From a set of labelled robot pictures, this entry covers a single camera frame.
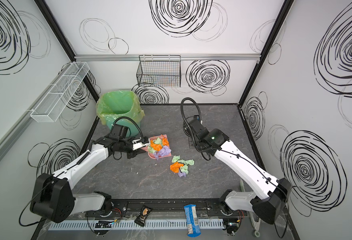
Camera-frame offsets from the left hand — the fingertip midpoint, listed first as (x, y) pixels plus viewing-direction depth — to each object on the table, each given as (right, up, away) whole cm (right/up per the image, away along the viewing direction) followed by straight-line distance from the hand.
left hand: (144, 146), depth 84 cm
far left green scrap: (+23, -13, +1) cm, 27 cm away
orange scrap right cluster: (+12, +3, 0) cm, 12 cm away
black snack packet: (+2, -32, -15) cm, 36 cm away
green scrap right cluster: (+8, +3, +1) cm, 9 cm away
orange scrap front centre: (+18, -13, +3) cm, 22 cm away
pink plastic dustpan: (+1, 0, -3) cm, 3 cm away
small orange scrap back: (+8, 0, -3) cm, 8 cm away
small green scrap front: (+18, -8, +5) cm, 20 cm away
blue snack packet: (+26, -34, -17) cm, 47 cm away
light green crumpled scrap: (+5, -2, -3) cm, 6 cm away
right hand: (+27, +5, -10) cm, 29 cm away
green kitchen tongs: (+55, -36, -17) cm, 68 cm away
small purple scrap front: (+21, -16, 0) cm, 27 cm away
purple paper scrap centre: (+12, -3, -2) cm, 12 cm away
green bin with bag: (-24, +25, +14) cm, 38 cm away
